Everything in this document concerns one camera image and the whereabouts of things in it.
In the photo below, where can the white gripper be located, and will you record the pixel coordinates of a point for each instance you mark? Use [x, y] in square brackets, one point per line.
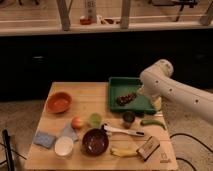
[157, 103]

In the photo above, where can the dark red grape bunch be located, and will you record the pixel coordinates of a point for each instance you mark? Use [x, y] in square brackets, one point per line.
[123, 100]

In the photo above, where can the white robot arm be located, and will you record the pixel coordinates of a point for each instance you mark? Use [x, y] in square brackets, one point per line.
[156, 81]

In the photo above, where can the green chili pepper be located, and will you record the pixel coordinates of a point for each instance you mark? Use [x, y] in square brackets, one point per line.
[152, 122]

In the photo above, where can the dark avocado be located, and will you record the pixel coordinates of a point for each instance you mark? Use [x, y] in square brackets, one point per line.
[128, 119]

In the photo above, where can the green plastic tray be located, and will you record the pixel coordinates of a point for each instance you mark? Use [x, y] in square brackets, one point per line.
[121, 86]

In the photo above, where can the brown wooden box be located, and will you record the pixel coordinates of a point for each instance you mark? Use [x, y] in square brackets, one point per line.
[148, 148]

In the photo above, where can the yellow banana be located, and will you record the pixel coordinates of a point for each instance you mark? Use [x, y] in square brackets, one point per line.
[123, 152]

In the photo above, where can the light green cup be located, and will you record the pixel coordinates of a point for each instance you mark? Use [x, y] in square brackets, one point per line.
[95, 120]

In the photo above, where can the dark red bowl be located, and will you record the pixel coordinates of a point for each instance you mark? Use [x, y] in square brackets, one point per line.
[94, 142]

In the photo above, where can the red yellow apple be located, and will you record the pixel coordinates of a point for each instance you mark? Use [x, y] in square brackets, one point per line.
[77, 123]

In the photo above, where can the orange ceramic bowl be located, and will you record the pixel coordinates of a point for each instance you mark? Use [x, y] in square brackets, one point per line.
[58, 102]

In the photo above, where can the white cup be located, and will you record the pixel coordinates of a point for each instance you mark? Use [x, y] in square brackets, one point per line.
[64, 146]

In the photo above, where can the red object on shelf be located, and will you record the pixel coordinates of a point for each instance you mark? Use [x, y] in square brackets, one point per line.
[84, 21]

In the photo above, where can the blue sponge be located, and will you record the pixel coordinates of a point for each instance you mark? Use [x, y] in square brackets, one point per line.
[44, 139]

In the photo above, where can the black tripod stand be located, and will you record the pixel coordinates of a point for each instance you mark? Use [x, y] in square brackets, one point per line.
[8, 151]

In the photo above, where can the white handled kitchen tool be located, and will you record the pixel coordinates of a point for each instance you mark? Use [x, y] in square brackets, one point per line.
[125, 131]

